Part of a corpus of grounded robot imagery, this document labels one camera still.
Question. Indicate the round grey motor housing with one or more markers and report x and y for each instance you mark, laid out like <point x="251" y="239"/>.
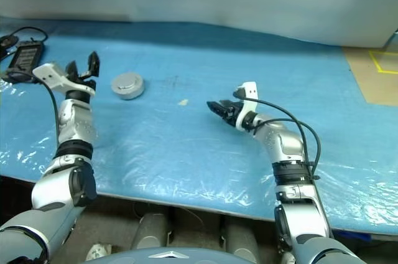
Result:
<point x="130" y="93"/>

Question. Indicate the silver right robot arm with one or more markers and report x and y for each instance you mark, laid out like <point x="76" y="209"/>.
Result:
<point x="280" y="142"/>

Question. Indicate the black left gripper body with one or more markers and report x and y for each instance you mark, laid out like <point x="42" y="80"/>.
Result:
<point x="81" y="79"/>

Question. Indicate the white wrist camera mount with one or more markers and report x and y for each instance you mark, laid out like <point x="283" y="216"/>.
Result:
<point x="250" y="89"/>
<point x="49" y="74"/>

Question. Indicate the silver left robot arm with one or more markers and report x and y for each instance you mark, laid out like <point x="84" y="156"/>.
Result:
<point x="77" y="127"/>

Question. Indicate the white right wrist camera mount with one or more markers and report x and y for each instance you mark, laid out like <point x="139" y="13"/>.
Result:
<point x="250" y="89"/>

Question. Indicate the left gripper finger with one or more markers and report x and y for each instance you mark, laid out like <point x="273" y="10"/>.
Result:
<point x="93" y="63"/>
<point x="72" y="69"/>

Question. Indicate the grey rounded cylinder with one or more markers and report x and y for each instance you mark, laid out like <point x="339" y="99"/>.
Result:
<point x="242" y="239"/>
<point x="152" y="231"/>

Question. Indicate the small white paper scrap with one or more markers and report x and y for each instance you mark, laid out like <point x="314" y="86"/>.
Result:
<point x="183" y="102"/>

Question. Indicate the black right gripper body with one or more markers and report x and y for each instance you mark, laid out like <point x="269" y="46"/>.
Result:
<point x="236" y="113"/>

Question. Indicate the blue plastic table cover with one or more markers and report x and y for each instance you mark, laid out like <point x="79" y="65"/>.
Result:
<point x="186" y="139"/>

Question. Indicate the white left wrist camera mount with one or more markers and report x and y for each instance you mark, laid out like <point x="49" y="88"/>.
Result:
<point x="49" y="74"/>

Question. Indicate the white speckled rounded object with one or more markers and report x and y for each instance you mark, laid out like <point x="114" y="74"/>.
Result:
<point x="99" y="251"/>
<point x="288" y="258"/>

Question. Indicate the grey-blue robot torso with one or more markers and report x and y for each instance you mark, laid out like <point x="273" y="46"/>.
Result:
<point x="168" y="257"/>

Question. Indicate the black ribbed electronic box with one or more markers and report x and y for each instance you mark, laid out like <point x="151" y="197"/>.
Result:
<point x="25" y="55"/>

